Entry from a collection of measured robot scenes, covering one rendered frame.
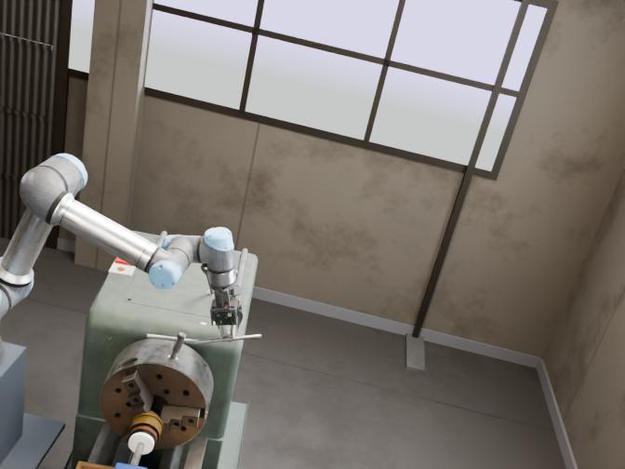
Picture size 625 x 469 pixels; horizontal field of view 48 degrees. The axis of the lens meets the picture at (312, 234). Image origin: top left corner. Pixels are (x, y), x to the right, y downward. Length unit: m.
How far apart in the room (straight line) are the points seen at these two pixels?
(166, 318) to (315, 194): 2.40
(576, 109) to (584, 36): 0.41
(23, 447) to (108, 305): 0.55
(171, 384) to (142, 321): 0.23
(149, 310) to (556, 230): 2.99
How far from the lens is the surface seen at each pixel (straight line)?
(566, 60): 4.31
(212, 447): 2.43
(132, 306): 2.25
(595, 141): 4.47
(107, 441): 2.36
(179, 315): 2.23
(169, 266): 1.81
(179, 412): 2.11
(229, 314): 1.98
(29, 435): 2.55
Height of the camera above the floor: 2.48
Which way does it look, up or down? 25 degrees down
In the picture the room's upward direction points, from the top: 13 degrees clockwise
